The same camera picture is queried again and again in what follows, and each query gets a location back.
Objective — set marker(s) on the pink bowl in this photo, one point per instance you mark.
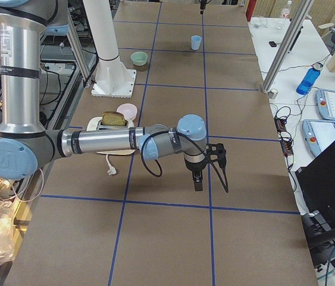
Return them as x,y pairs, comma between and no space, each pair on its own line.
128,110

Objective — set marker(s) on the cream toaster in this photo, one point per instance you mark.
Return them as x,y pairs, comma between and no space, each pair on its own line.
111,138

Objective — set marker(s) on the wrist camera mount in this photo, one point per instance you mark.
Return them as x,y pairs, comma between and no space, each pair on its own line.
217,153

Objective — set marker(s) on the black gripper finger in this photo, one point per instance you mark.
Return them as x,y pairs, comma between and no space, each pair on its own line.
202,6

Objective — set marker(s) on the black laptop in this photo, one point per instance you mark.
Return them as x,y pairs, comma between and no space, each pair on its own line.
317,181

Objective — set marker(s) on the aluminium frame post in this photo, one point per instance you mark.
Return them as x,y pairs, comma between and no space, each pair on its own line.
286,43

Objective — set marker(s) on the green bowl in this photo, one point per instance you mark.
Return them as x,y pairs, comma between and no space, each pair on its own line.
139,58

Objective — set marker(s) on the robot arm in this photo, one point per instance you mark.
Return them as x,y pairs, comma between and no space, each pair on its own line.
26,146

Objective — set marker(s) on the blue cup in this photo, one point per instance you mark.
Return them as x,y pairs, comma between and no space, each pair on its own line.
196,42

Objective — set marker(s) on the white power plug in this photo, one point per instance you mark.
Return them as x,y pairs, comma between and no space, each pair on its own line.
111,169

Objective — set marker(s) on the lower teach pendant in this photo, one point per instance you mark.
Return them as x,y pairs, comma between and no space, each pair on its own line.
319,134

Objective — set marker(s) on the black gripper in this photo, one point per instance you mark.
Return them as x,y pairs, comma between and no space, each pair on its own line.
193,168

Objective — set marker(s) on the toast slice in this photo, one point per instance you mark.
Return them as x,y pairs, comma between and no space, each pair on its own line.
113,118

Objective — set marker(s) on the white pedestal base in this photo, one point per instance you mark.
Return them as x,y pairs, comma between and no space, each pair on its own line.
112,78

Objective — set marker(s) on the blue water bottle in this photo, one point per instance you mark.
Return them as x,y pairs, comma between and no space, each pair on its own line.
309,79

